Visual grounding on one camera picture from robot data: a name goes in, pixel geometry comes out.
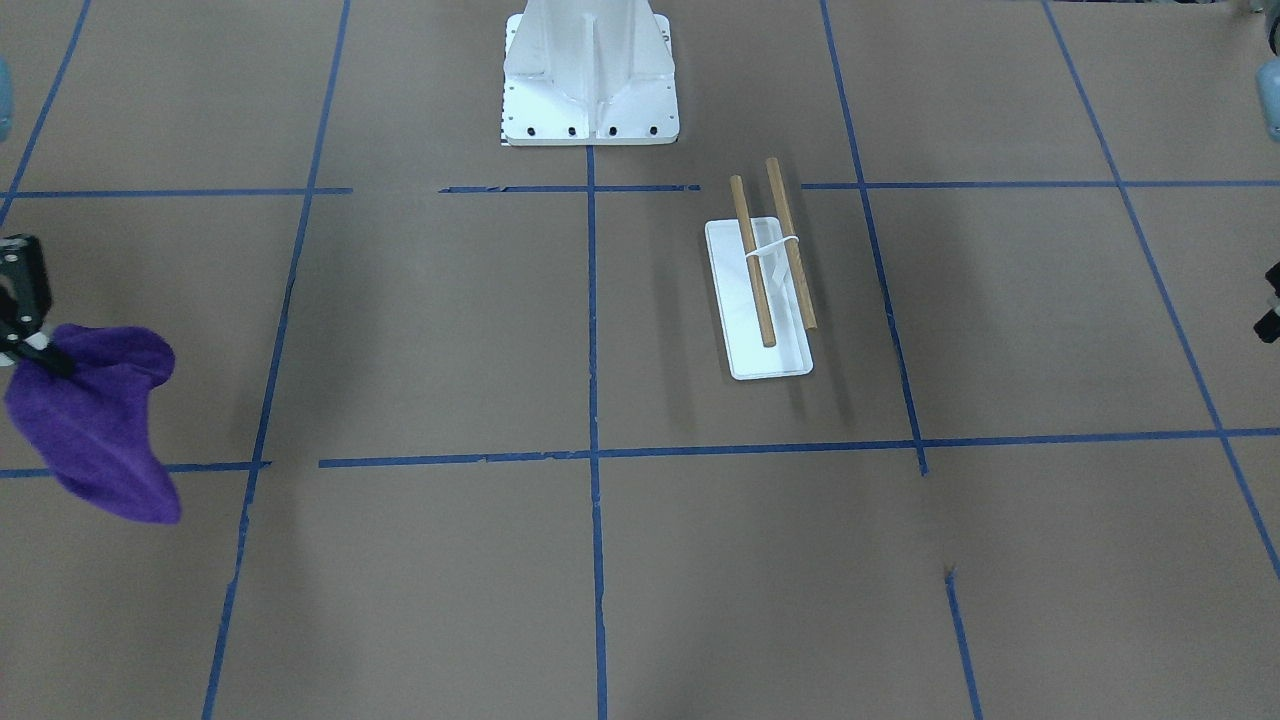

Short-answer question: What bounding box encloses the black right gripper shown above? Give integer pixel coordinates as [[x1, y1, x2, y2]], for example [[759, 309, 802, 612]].
[[1, 234, 76, 378]]

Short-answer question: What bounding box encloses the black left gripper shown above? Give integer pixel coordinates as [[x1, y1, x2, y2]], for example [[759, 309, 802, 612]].
[[1253, 263, 1280, 345]]

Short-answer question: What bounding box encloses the purple microfibre towel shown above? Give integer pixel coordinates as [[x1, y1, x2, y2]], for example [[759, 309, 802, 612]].
[[4, 324, 182, 525]]

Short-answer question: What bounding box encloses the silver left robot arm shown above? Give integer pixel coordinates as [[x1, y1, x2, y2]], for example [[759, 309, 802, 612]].
[[1249, 1, 1279, 345]]

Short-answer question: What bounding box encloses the white rack centre support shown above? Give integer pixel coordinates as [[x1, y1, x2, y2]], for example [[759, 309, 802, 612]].
[[744, 234, 799, 287]]

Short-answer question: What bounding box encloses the lower wooden rack dowel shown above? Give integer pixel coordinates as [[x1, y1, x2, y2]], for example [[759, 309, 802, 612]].
[[730, 174, 777, 348]]

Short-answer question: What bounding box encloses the wooden rack dowel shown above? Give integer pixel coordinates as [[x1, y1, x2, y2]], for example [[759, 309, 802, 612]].
[[765, 156, 818, 331], [730, 174, 777, 348]]

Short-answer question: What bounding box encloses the upper wooden rack dowel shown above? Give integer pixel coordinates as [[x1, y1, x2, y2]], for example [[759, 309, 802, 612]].
[[765, 156, 818, 331]]

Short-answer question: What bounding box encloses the white rack base tray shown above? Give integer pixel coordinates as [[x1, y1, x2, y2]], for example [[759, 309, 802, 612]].
[[704, 217, 814, 380]]

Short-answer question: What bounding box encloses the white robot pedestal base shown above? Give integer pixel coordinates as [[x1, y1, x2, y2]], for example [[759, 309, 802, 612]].
[[500, 1, 681, 147]]

